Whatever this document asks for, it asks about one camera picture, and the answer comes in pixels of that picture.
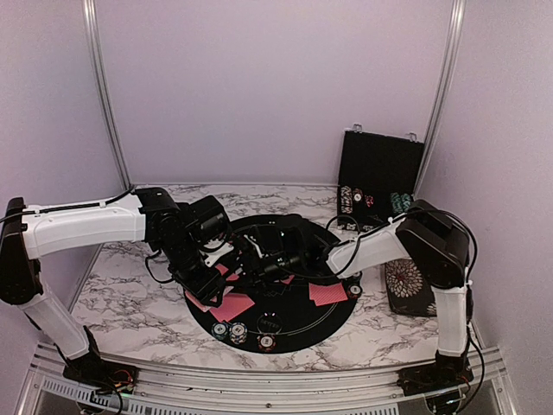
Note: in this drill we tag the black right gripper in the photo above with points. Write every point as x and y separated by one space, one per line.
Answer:
253 270

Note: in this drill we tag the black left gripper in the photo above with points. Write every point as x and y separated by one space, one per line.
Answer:
205 288

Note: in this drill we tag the dealt red card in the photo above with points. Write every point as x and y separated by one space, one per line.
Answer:
223 270
287 280
327 294
224 314
239 301

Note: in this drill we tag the clear round dealer button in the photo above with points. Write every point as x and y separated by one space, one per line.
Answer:
269 323

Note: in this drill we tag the green chip stack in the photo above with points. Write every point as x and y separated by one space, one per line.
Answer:
219 331

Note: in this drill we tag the red playing card deck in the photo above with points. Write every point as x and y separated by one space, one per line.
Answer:
202 307

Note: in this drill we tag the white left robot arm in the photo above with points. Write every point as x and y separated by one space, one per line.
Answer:
187 234

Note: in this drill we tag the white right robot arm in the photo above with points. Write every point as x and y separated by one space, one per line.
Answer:
441 246

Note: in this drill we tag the round black poker mat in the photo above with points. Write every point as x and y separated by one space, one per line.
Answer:
304 323

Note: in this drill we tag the black poker chip case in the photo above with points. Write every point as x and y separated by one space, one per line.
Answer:
379 165

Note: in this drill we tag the green chips in case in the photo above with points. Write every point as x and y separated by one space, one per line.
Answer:
400 203

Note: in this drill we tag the black floral rectangular tray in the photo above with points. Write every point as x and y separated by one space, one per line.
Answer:
409 294

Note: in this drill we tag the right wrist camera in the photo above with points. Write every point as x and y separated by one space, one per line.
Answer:
298 239

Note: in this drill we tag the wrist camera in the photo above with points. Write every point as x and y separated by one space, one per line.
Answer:
298 239
209 219

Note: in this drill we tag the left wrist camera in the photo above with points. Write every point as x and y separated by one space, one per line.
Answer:
209 219

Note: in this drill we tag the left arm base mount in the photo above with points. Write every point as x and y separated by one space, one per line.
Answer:
93 370

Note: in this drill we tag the aluminium front rail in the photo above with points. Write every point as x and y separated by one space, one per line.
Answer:
173 389

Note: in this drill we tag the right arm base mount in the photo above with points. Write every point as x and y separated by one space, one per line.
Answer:
444 372

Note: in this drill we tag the left aluminium frame post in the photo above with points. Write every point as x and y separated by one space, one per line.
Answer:
101 81

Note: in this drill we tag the aluminium frame post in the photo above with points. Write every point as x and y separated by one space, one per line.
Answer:
449 60
101 81

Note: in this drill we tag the right aluminium frame post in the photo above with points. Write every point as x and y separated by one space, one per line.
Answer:
449 60

